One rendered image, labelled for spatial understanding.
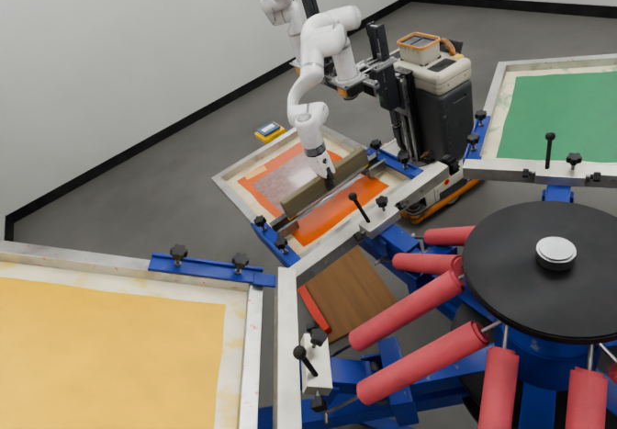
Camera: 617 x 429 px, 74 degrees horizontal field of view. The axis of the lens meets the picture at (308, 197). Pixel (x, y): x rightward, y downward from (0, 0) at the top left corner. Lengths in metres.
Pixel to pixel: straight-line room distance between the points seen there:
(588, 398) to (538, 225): 0.30
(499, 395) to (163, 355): 0.70
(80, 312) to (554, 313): 0.99
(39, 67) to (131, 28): 0.95
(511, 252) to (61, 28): 4.48
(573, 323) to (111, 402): 0.87
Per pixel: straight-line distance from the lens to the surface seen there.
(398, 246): 1.26
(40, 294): 1.18
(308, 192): 1.47
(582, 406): 0.82
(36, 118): 4.97
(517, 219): 0.92
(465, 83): 2.54
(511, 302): 0.79
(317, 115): 1.38
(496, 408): 0.82
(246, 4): 5.24
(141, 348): 1.07
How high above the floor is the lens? 1.97
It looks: 38 degrees down
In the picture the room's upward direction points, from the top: 21 degrees counter-clockwise
